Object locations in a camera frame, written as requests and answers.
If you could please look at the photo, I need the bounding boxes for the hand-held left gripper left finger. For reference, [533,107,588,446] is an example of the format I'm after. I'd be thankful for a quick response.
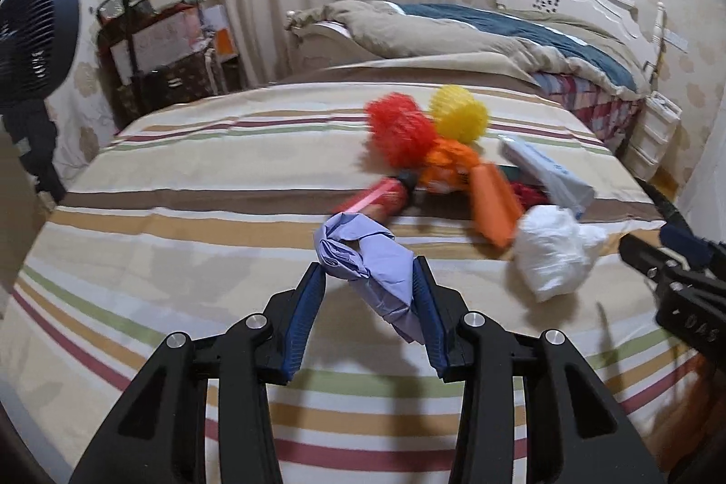
[68,262,327,484]

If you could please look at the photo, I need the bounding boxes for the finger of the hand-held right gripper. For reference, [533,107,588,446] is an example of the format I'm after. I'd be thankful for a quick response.
[618,233,690,288]
[659,222,726,270]

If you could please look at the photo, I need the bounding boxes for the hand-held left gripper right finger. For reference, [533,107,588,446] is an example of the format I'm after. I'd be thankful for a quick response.
[413,256,664,484]

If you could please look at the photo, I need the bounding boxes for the purple paper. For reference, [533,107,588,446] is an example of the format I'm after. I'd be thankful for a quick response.
[314,212,423,344]

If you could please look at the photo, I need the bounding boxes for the white plastic bag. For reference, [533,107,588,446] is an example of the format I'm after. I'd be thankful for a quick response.
[513,205,608,303]

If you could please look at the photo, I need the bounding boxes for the orange paper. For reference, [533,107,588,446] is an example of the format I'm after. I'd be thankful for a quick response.
[468,163,525,249]

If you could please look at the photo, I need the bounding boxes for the white plastic drawers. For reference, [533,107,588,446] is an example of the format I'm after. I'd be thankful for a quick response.
[620,93,682,180]

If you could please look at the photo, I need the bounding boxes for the white and blue box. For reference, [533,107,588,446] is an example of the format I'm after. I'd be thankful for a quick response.
[499,133,596,221]

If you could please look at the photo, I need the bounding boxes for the dark red cloth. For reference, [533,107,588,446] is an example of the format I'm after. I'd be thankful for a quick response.
[510,181,551,210]

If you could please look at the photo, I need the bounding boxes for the red can with black cap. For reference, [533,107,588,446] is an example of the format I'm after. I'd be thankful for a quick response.
[332,175,417,224]

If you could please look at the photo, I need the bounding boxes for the striped bed sheet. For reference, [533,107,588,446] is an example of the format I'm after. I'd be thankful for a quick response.
[0,76,710,484]

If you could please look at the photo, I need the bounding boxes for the orange spiky ball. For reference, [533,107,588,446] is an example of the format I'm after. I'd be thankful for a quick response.
[417,138,483,196]

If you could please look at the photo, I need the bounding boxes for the plaid mattress sheet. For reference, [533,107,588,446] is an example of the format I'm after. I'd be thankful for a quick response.
[536,70,646,146]

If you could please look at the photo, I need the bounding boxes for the red spiky ball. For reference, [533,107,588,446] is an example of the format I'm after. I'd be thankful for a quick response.
[363,93,437,170]

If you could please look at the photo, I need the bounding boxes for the yellow spiky ball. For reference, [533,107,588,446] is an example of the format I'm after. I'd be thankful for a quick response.
[428,84,490,145]

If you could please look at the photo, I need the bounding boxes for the blue quilt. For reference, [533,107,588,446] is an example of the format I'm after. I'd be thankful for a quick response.
[400,2,634,89]

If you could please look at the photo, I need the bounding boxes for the brown patterned bag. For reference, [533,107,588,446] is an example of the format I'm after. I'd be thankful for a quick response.
[112,46,223,129]

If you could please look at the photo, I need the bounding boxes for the white bed footboard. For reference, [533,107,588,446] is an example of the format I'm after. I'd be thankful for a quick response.
[285,9,369,79]

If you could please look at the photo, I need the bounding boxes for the orange and white box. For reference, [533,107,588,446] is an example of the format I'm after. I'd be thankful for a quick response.
[201,5,238,61]

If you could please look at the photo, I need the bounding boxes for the white cardboard box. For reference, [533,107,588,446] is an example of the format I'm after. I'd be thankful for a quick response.
[108,12,203,78]

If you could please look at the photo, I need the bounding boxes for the dark blue fan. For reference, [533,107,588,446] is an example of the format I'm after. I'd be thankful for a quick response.
[0,0,80,206]

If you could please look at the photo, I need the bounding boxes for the black hose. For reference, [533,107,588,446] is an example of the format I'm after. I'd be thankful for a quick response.
[638,176,692,231]

